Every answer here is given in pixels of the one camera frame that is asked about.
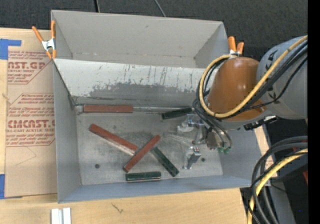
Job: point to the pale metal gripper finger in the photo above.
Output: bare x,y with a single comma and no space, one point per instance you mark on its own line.
192,159
192,121

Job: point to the dark green flat block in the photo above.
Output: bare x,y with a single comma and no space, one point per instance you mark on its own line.
176,113
143,176
166,163

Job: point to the red-brown flat block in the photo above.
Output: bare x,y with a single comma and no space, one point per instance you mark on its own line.
110,136
107,108
142,153

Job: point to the grey metal bin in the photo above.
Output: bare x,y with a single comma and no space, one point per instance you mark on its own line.
100,148

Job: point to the brown cardboard board, red print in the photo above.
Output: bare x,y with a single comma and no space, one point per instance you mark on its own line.
30,163

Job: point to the black cylinder on white bracket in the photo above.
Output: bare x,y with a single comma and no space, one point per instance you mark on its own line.
253,125

